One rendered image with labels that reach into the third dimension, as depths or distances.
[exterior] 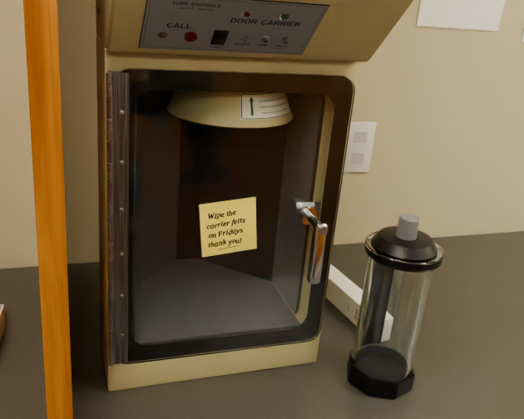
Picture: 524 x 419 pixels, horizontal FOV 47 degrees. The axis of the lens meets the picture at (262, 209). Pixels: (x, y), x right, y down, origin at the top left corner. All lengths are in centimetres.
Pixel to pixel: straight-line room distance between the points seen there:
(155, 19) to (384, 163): 86
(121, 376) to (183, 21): 49
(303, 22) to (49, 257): 37
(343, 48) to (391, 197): 74
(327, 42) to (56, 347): 47
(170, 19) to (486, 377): 73
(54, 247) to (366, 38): 42
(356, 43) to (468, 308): 65
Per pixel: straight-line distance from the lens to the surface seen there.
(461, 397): 99
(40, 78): 63
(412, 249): 83
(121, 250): 78
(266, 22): 68
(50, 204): 66
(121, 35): 67
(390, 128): 138
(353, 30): 72
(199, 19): 66
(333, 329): 107
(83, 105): 117
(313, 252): 80
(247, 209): 79
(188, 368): 91
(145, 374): 90
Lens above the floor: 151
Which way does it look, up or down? 22 degrees down
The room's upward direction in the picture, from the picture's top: 5 degrees clockwise
